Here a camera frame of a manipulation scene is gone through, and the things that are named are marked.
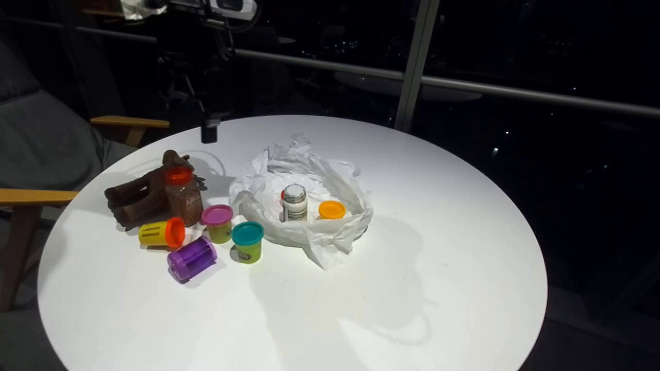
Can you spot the brown jar red lid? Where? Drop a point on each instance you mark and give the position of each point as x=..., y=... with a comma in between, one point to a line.
x=183, y=194

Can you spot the yellow tub magenta lid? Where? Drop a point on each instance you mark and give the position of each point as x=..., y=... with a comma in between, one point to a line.
x=217, y=222

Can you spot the metal window railing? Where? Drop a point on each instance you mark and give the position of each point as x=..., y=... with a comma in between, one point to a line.
x=480, y=85

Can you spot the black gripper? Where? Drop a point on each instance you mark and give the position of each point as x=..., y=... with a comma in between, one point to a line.
x=209, y=131

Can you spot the purple plastic container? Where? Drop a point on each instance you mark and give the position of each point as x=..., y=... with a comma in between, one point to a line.
x=189, y=261

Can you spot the yellow tub teal lid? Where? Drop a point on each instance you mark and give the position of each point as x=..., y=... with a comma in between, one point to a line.
x=247, y=243

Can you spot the white bottle blue label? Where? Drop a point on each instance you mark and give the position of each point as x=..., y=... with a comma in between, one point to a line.
x=294, y=200

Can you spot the white plastic bag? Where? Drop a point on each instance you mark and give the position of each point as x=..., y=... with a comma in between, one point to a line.
x=255, y=197

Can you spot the grey chair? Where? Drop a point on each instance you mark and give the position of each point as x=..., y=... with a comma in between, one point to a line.
x=45, y=155

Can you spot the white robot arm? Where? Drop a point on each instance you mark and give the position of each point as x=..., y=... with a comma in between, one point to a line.
x=194, y=41

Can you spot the white round table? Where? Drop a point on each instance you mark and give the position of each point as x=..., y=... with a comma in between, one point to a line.
x=448, y=277

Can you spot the brown plush moose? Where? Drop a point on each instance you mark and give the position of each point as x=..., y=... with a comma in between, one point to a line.
x=144, y=200

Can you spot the yellow tub orange lid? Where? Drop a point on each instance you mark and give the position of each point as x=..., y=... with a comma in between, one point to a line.
x=164, y=233

